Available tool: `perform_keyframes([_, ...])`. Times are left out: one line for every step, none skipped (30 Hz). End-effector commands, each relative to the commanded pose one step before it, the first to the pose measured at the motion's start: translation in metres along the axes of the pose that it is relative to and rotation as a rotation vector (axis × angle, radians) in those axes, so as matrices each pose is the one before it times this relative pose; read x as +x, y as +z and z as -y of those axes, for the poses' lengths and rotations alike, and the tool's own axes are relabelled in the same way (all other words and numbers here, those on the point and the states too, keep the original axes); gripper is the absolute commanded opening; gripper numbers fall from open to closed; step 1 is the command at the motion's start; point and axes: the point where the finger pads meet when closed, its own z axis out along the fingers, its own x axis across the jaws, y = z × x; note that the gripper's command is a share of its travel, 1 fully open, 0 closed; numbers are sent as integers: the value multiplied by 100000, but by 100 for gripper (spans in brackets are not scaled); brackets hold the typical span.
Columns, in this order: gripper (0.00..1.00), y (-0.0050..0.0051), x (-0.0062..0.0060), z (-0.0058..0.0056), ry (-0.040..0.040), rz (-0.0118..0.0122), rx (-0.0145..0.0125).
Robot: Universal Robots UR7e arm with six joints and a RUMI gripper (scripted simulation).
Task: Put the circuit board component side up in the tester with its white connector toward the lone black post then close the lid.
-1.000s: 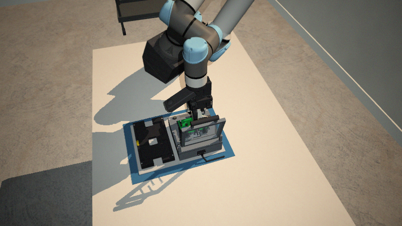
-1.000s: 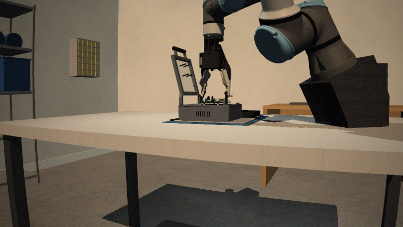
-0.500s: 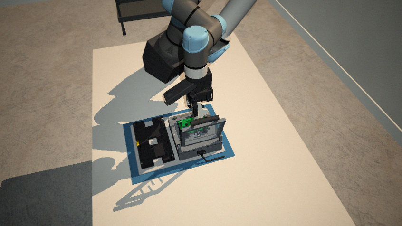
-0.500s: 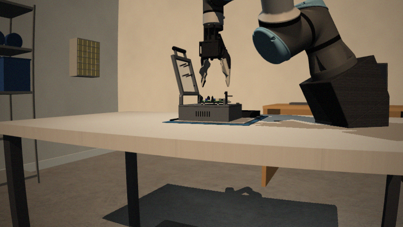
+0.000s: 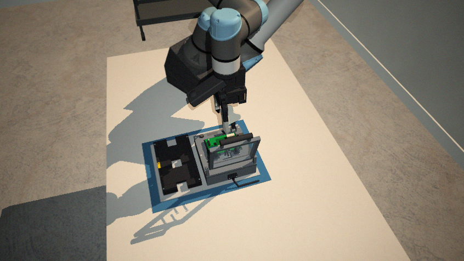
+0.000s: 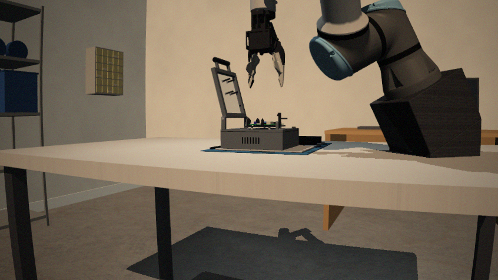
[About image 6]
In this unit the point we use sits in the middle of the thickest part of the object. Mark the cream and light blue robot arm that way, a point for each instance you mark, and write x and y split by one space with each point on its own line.
348 42

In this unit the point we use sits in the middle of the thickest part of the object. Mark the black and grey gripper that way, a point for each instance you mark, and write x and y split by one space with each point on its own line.
259 38

